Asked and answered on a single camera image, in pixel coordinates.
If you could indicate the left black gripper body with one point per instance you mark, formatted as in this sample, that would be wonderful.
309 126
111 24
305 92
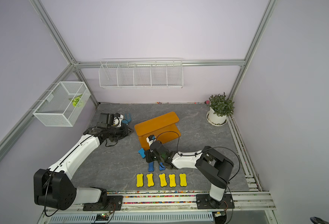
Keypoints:
118 132

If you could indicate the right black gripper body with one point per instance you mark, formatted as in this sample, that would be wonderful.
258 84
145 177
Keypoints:
150 156

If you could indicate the blue eraser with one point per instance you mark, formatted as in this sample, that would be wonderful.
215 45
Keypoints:
161 167
141 153
151 167

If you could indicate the yellow eraser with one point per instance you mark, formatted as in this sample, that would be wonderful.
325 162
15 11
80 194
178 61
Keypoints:
150 180
183 181
139 180
172 179
163 181

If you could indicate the orange wooden two-tier shelf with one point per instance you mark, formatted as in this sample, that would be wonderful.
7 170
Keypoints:
164 128

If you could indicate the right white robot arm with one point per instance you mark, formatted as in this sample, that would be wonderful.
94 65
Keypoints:
213 165

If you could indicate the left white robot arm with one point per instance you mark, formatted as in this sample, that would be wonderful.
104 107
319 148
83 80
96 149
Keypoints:
53 186

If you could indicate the green object in basket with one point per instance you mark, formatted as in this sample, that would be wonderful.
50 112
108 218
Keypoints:
77 101

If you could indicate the white mesh basket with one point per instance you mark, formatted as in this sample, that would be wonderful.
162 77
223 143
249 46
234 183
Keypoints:
56 109

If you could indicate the white vent grille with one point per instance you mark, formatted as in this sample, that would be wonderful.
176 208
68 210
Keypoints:
132 218

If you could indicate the potted green plant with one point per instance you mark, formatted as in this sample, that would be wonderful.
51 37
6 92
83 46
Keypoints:
220 108

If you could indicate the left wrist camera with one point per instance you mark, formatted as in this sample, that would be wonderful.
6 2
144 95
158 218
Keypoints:
110 120

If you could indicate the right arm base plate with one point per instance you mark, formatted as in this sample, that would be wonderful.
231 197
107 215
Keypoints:
214 201

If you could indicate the aluminium mounting rail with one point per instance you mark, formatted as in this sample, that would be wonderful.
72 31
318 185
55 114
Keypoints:
188 201

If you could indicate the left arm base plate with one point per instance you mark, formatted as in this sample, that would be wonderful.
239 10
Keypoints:
108 203

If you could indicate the white wire wall shelf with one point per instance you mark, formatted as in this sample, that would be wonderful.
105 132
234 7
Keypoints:
141 73

